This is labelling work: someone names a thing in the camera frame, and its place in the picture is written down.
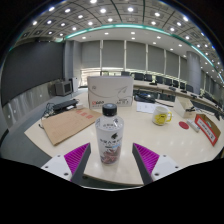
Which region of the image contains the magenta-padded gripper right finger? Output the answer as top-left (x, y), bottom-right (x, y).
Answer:
top-left (131, 143), bottom-right (183, 186)

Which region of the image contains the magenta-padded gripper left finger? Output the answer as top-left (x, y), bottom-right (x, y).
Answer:
top-left (40, 142), bottom-right (92, 186)

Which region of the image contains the clear bottle with black cap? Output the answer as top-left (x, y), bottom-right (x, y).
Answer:
top-left (94, 102), bottom-right (125, 166)

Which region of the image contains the brown paper envelope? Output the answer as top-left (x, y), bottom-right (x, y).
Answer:
top-left (40, 108), bottom-right (103, 147)

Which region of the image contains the flat round red coaster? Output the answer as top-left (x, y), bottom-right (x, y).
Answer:
top-left (178, 120), bottom-right (190, 130)

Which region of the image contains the white mug with yellow print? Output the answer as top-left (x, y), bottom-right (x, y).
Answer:
top-left (152, 105), bottom-right (173, 126)

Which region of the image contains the brown cardboard box red-edged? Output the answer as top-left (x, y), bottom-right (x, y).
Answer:
top-left (194, 113), bottom-right (222, 147)

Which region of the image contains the white printed paper sheet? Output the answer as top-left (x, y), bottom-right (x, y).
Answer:
top-left (136, 100), bottom-right (168, 115)

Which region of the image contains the beige divided organizer box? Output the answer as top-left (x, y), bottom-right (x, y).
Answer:
top-left (173, 96), bottom-right (201, 119)

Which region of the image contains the grey boxy monitor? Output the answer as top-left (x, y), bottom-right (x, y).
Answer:
top-left (54, 80), bottom-right (73, 97)

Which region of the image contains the row of black office chairs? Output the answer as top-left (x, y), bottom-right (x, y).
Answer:
top-left (121, 70), bottom-right (221, 101)

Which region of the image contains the large white cardboard box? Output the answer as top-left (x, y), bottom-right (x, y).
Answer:
top-left (87, 75), bottom-right (135, 110)

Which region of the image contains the group of round ceiling lights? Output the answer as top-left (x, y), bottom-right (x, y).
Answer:
top-left (19, 0), bottom-right (224, 73)

